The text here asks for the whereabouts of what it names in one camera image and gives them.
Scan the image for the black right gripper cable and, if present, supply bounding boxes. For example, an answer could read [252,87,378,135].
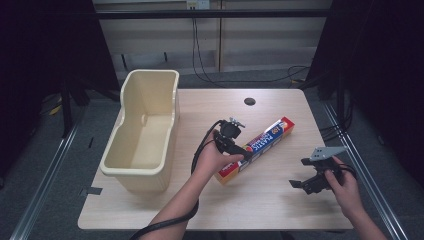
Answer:
[334,162,358,181]

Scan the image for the long plastic wrap box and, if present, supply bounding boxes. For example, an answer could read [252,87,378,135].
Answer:
[214,116,296,186]

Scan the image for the person's left hand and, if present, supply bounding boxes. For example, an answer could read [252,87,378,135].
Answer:
[191,137,245,183]

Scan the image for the aluminium floor rail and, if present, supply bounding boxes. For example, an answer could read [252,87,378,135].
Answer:
[322,101,409,240]
[9,124,83,240]

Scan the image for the black tape piece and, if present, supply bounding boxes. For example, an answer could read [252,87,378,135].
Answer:
[79,186,104,197]

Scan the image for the black curtain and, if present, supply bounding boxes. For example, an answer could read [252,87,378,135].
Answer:
[299,0,424,188]
[0,0,121,178]

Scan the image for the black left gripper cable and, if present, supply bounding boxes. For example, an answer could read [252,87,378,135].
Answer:
[129,119,225,240]

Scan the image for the black floor cable bundle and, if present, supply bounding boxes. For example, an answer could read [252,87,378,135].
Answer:
[319,99,355,144]

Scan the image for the cream plastic bin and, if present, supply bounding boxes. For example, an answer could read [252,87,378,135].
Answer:
[99,68,181,193]

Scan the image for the person's right hand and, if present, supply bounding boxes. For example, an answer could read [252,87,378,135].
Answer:
[324,155,365,220]

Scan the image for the black horizontal bar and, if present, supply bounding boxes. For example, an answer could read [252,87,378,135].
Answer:
[95,9,332,20]

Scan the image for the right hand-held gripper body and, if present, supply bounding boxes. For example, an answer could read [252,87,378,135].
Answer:
[301,146,348,196]

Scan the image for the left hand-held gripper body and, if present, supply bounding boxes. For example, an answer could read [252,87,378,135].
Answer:
[213,116,247,156]

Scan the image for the white power outlet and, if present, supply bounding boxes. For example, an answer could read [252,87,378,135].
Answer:
[186,0,211,10]

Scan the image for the black metal stand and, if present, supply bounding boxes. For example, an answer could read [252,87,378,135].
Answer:
[59,78,75,138]

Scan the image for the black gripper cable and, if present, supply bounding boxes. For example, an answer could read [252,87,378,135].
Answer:
[334,162,358,181]
[129,119,225,240]

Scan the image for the black wall cables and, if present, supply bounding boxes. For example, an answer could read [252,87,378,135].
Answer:
[191,16,312,88]

